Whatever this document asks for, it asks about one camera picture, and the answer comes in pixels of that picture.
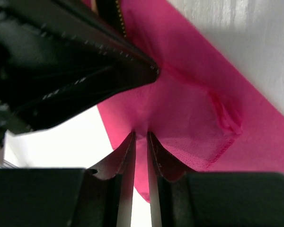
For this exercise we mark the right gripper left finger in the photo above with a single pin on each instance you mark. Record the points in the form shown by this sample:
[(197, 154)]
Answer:
[(99, 196)]

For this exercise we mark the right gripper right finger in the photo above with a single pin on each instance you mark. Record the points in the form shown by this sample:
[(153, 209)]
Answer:
[(183, 197)]

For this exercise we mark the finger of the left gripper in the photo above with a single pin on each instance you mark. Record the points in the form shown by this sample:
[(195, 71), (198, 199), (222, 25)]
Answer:
[(58, 58)]

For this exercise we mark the gold knife green handle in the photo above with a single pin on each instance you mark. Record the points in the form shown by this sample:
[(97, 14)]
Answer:
[(110, 12)]

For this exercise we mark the pink paper napkin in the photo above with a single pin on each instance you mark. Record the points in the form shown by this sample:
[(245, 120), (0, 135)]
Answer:
[(202, 110)]

